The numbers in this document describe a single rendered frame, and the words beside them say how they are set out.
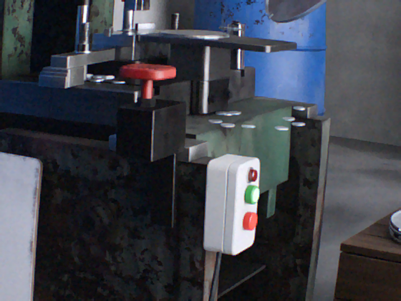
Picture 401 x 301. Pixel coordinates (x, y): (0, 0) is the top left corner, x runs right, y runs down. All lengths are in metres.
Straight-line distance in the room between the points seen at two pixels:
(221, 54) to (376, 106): 3.40
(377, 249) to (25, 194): 0.77
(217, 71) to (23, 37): 0.37
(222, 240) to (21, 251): 0.37
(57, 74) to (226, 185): 0.35
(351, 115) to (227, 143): 3.52
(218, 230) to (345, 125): 3.73
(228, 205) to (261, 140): 0.35
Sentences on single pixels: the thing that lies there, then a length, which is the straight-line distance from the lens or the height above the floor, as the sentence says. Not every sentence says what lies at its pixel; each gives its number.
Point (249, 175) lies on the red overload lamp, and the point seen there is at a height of 0.61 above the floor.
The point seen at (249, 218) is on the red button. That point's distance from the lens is 1.36.
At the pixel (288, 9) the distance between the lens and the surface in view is 1.55.
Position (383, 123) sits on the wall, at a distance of 4.99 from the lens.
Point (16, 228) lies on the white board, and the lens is 1.55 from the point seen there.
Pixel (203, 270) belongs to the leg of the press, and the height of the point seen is 0.46.
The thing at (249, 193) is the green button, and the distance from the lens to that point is 1.35.
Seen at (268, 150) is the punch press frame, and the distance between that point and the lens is 1.70.
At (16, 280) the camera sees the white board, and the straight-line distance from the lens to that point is 1.56.
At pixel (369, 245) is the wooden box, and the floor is 0.35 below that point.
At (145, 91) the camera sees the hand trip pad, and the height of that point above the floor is 0.73.
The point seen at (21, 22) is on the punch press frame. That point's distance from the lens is 1.69.
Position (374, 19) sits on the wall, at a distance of 4.95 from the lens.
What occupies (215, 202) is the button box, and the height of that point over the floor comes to 0.57.
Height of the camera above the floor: 0.91
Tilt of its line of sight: 12 degrees down
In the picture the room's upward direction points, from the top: 2 degrees clockwise
